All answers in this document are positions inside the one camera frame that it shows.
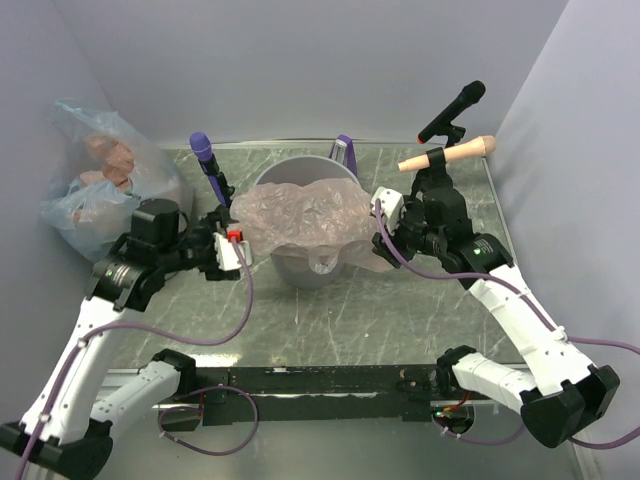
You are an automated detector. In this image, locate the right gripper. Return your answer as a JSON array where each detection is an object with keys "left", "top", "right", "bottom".
[{"left": 372, "top": 209, "right": 446, "bottom": 269}]

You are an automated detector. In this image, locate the pink plastic trash bag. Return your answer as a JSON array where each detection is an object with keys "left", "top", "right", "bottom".
[{"left": 230, "top": 178, "right": 392, "bottom": 275}]

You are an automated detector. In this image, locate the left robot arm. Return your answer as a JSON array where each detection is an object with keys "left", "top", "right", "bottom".
[{"left": 1, "top": 199, "right": 252, "bottom": 479}]

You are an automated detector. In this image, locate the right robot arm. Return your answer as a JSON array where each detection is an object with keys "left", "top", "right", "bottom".
[{"left": 371, "top": 183, "right": 620, "bottom": 448}]

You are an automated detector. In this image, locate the grey plastic trash bin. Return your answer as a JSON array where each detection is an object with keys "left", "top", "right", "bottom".
[{"left": 255, "top": 155, "right": 360, "bottom": 290}]

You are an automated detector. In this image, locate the blue bag of pink bags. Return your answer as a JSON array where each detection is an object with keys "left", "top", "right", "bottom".
[{"left": 39, "top": 100, "right": 193, "bottom": 262}]

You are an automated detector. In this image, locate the purple microphone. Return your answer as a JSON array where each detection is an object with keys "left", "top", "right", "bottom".
[{"left": 189, "top": 131, "right": 222, "bottom": 191}]

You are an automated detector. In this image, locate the purple metronome box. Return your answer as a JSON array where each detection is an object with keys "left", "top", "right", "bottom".
[{"left": 328, "top": 134, "right": 358, "bottom": 176}]

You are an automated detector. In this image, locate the black microphone stand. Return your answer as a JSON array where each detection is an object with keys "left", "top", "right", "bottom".
[{"left": 445, "top": 123, "right": 466, "bottom": 148}]

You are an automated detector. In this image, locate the beige microphone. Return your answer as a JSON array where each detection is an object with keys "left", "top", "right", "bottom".
[{"left": 398, "top": 135, "right": 497, "bottom": 172}]

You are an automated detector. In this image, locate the black microphone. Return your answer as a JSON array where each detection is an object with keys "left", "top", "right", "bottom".
[{"left": 417, "top": 80, "right": 486, "bottom": 144}]

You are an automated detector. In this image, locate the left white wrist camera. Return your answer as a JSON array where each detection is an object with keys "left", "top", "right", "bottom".
[{"left": 213, "top": 228, "right": 253, "bottom": 272}]

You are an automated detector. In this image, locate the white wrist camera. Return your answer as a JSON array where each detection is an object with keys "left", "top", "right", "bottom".
[
  {"left": 370, "top": 187, "right": 404, "bottom": 234},
  {"left": 213, "top": 228, "right": 253, "bottom": 272}
]

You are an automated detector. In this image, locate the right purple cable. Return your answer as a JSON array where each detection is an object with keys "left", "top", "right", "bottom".
[{"left": 373, "top": 199, "right": 640, "bottom": 450}]

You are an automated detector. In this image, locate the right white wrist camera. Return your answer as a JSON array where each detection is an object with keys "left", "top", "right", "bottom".
[{"left": 370, "top": 187, "right": 404, "bottom": 234}]

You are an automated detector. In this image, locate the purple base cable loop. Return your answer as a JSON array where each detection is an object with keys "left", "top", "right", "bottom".
[{"left": 157, "top": 384, "right": 260, "bottom": 456}]

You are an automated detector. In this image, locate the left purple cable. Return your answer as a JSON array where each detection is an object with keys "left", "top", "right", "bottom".
[{"left": 14, "top": 239, "right": 255, "bottom": 480}]

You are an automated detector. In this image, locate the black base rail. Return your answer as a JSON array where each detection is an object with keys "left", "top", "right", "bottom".
[{"left": 169, "top": 364, "right": 483, "bottom": 426}]

